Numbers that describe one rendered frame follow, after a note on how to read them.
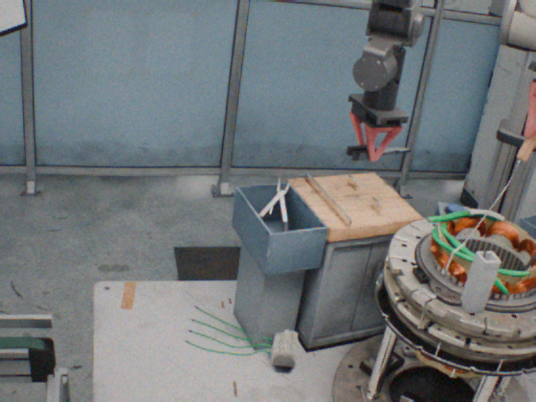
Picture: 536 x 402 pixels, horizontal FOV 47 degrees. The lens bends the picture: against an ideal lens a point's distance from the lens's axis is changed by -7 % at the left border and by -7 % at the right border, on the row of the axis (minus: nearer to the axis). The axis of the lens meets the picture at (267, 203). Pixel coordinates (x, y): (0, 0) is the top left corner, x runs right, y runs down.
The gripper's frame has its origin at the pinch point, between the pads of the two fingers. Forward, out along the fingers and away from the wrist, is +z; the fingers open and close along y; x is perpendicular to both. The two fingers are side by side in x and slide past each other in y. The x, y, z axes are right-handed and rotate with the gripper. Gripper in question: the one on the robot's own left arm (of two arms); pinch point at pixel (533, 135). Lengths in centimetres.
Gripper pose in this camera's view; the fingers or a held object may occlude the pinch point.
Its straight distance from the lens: 98.3
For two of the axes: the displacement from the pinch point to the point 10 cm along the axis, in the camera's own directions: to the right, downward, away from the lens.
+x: -1.4, -4.1, 9.0
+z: -4.5, 8.3, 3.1
